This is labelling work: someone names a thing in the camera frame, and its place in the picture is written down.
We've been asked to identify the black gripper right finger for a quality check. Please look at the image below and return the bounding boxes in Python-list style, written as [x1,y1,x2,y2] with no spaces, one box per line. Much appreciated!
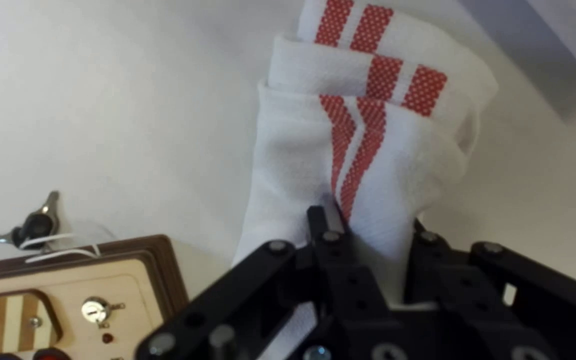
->
[405,221,500,313]

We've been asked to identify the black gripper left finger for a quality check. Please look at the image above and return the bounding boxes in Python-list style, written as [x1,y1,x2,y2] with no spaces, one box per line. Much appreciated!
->
[307,197,388,313]

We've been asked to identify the red striped white cloth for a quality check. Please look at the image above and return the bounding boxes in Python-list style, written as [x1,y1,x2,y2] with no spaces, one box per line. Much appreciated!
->
[235,0,498,303]

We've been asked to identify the white plastic tray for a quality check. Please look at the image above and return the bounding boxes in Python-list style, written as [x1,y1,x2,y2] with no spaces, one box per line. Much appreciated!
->
[0,0,576,289]

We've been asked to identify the small black keys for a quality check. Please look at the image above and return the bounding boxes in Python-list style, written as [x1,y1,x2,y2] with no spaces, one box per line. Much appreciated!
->
[0,190,60,250]

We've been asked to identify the wooden switch board toy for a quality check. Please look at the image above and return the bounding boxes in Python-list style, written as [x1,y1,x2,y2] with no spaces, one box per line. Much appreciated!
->
[0,236,189,360]

